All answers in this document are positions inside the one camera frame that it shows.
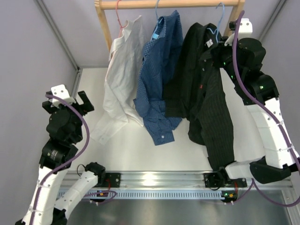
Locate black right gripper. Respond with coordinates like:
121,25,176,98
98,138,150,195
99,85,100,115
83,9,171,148
211,37,243,85

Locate light blue hanger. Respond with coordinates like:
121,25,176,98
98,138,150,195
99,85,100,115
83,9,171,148
207,2,225,43

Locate dark pinstriped shirt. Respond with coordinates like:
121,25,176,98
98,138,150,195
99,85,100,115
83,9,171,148
163,22,235,171

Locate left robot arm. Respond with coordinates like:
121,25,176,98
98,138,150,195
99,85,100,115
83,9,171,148
16,90,106,225

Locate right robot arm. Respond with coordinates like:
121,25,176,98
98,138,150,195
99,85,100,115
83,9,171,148
211,37,300,186

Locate blue checked shirt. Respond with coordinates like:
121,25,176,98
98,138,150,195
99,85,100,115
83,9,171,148
134,10,183,145

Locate white shirt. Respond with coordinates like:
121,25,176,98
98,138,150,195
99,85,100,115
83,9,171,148
90,16,146,145

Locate pink hanger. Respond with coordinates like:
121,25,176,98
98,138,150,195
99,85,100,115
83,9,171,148
115,0,127,38

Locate blue hanger under blue shirt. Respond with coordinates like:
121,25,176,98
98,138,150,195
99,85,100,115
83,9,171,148
155,0,160,22

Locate wooden clothes rack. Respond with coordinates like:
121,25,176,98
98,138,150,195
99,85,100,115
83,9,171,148
94,0,245,50

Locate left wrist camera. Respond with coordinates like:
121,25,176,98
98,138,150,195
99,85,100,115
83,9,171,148
46,84,76,108

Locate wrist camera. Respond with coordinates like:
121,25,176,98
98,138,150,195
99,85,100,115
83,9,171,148
224,18,253,46
46,84,76,108

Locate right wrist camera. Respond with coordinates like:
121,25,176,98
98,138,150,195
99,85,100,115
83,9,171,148
224,18,253,46

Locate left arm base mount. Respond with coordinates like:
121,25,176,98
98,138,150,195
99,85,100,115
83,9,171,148
95,172,121,188

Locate aluminium frame post right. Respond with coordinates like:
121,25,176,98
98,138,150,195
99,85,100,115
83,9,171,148
243,0,288,68

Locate aluminium frame post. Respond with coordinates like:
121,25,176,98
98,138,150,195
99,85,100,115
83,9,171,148
34,0,82,97
243,0,288,68

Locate aluminium frame post left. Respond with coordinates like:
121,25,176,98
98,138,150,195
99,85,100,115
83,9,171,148
34,0,82,97

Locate perforated cable duct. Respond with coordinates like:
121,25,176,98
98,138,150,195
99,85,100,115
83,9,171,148
83,190,236,200

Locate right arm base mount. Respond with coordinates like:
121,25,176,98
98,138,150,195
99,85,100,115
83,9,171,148
203,172,248,190

